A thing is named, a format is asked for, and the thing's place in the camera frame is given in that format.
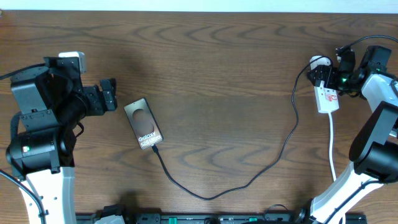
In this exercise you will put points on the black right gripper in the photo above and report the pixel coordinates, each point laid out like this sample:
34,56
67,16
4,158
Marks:
319,70

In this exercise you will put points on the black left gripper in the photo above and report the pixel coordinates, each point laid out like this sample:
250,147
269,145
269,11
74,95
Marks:
96,101

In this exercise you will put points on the Galaxy S25 Ultra smartphone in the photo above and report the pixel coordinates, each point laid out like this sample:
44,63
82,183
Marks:
143,123

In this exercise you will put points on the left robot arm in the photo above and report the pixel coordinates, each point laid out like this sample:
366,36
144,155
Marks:
52,102

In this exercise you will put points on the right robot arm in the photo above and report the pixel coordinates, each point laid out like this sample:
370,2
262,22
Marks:
372,157

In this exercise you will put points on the white power strip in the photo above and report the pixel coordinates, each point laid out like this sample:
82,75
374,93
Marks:
326,99

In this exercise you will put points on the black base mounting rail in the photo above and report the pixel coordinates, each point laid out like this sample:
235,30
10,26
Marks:
122,214

